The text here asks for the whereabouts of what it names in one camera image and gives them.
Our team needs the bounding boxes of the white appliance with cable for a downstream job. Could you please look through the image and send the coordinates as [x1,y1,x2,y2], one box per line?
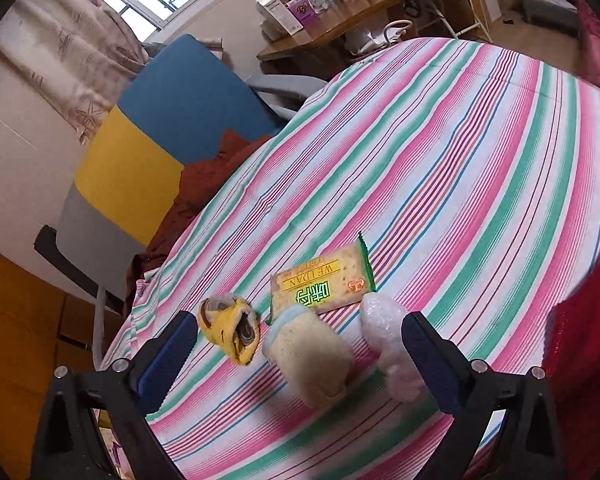
[350,20,413,56]

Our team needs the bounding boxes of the wooden wardrobe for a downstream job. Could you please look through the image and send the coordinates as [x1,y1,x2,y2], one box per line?
[0,240,106,480]

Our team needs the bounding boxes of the red blanket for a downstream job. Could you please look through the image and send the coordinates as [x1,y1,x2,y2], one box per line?
[542,0,600,480]

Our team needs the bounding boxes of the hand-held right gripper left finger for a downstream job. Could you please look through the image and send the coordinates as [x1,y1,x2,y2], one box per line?
[30,310,198,480]

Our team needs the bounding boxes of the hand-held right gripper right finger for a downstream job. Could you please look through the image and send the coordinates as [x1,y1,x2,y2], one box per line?
[401,311,563,480]

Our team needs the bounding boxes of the purple box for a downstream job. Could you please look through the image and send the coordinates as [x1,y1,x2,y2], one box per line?
[286,0,323,28]

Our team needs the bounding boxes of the wooden side desk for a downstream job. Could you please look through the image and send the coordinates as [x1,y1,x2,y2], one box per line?
[256,0,407,63]

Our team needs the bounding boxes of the beige patterned curtain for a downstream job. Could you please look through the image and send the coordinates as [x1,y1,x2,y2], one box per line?
[0,0,151,146]

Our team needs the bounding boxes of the beige sponge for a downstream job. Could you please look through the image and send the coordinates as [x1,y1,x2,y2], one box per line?
[262,305,355,410]

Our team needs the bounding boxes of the grey yellow blue chair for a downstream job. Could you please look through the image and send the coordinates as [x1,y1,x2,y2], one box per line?
[55,34,328,366]

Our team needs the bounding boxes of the bubble wrap bundle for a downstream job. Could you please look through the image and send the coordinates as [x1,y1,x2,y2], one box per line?
[358,292,426,403]

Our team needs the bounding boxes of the green cracker packet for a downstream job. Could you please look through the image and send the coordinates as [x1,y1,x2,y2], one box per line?
[269,231,377,323]

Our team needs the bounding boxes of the striped tablecloth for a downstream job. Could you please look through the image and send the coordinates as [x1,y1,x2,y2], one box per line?
[97,37,600,480]

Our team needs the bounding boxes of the white carton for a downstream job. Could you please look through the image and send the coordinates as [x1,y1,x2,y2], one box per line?
[256,0,301,36]

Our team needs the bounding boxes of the brown jacket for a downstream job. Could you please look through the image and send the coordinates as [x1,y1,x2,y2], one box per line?
[125,130,273,311]

